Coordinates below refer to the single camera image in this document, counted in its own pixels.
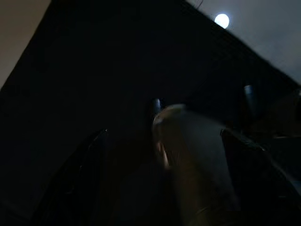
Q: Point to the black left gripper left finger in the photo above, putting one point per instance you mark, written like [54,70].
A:
[89,164]

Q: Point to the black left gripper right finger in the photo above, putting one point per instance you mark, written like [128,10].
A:
[254,179]

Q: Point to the pale cylindrical bottle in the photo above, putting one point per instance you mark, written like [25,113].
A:
[192,153]

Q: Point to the grey fridge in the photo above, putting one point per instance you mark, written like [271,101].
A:
[94,70]

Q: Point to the round ceiling light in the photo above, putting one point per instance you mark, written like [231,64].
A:
[222,20]

